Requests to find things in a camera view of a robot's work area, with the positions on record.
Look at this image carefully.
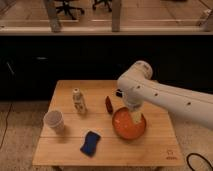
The black cable on floor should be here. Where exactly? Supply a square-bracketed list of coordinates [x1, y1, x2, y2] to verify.
[186, 152, 213, 171]

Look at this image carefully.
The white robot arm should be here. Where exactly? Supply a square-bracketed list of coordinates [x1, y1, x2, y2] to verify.
[117, 60, 213, 130]

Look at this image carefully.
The dark red oblong object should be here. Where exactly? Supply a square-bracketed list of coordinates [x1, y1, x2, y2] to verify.
[105, 96, 113, 114]

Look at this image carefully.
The dark cable left floor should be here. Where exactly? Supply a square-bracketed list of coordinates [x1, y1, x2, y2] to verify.
[0, 101, 14, 149]

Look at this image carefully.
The blue sponge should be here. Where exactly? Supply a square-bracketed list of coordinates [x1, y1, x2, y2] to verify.
[80, 131, 101, 157]

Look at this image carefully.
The black rectangular case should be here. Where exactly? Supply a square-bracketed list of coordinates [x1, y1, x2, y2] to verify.
[116, 89, 123, 98]

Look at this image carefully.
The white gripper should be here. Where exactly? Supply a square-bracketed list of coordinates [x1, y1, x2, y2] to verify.
[123, 95, 143, 124]

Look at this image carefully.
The grey metal post left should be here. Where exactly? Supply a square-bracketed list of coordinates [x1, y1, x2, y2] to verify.
[43, 0, 61, 33]

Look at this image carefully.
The grey metal post centre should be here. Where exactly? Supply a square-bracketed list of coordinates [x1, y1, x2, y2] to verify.
[112, 0, 121, 32]

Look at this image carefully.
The black office chair base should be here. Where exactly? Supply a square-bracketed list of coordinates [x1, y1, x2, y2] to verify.
[56, 0, 85, 20]

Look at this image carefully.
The wooden table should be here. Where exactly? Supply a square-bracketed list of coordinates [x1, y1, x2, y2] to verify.
[33, 80, 183, 166]

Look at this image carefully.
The small white bottle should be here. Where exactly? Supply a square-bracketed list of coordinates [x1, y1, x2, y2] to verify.
[73, 88, 87, 114]

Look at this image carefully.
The grey metal post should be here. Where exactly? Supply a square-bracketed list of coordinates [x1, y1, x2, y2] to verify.
[112, 0, 121, 32]
[43, 0, 61, 33]

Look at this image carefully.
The orange bowl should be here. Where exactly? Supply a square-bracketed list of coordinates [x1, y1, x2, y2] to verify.
[112, 107, 146, 140]

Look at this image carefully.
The white paper cup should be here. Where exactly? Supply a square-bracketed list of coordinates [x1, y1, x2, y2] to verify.
[43, 110, 65, 134]

